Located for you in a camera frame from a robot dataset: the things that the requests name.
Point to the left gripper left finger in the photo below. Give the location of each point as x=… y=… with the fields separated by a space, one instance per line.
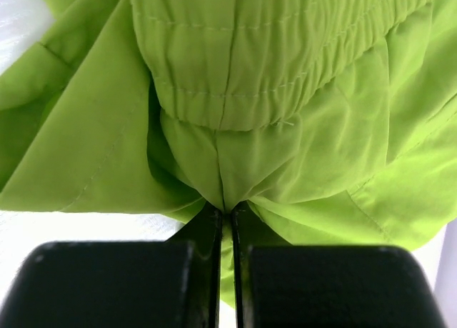
x=174 y=283

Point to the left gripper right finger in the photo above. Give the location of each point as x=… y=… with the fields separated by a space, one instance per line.
x=278 y=284

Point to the lime green shorts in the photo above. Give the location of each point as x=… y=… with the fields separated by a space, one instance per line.
x=334 y=119

